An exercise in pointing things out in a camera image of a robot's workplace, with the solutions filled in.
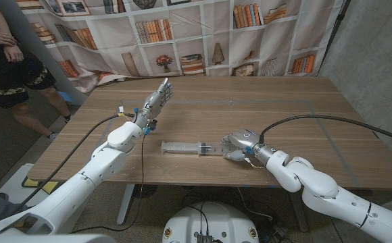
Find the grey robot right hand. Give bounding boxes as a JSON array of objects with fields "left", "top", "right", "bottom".
[{"left": 221, "top": 128, "right": 278, "bottom": 166}]

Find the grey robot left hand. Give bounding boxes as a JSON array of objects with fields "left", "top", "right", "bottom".
[{"left": 133, "top": 77, "right": 174, "bottom": 131}]

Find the large clear plastic syringe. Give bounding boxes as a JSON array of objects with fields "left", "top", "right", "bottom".
[{"left": 160, "top": 140, "right": 237, "bottom": 157}]

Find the printed bookshelf backdrop cloth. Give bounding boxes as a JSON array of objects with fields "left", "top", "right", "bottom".
[{"left": 15, "top": 0, "right": 347, "bottom": 94}]

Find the blue box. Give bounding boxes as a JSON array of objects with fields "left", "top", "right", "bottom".
[{"left": 59, "top": 90, "right": 74, "bottom": 103}]

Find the black round floor base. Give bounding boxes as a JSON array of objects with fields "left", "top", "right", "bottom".
[{"left": 133, "top": 184, "right": 158, "bottom": 199}]

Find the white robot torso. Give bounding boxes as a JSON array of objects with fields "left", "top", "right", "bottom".
[{"left": 162, "top": 201, "right": 260, "bottom": 243}]

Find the grey metal table leg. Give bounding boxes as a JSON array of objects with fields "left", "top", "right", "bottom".
[
  {"left": 287, "top": 190, "right": 309, "bottom": 233},
  {"left": 116, "top": 184, "right": 136, "bottom": 225}
]

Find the black power adapter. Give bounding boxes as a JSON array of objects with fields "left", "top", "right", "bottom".
[{"left": 265, "top": 224, "right": 288, "bottom": 242}]

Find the yellow floor pad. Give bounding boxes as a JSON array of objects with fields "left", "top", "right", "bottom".
[{"left": 22, "top": 177, "right": 59, "bottom": 195}]

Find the black backdrop stand pole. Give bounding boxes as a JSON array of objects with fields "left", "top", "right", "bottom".
[{"left": 317, "top": 0, "right": 351, "bottom": 77}]

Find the person in black top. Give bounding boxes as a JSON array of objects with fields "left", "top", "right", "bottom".
[{"left": 0, "top": 0, "right": 74, "bottom": 141}]

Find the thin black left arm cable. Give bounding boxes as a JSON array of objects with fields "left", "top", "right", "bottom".
[{"left": 70, "top": 133, "right": 147, "bottom": 234}]

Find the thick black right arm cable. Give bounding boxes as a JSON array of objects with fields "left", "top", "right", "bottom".
[{"left": 258, "top": 113, "right": 392, "bottom": 148}]

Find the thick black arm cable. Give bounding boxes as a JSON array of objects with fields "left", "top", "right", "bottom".
[
  {"left": 19, "top": 113, "right": 135, "bottom": 204},
  {"left": 258, "top": 113, "right": 392, "bottom": 148}
]

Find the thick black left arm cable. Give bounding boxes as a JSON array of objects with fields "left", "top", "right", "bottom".
[{"left": 19, "top": 113, "right": 135, "bottom": 204}]

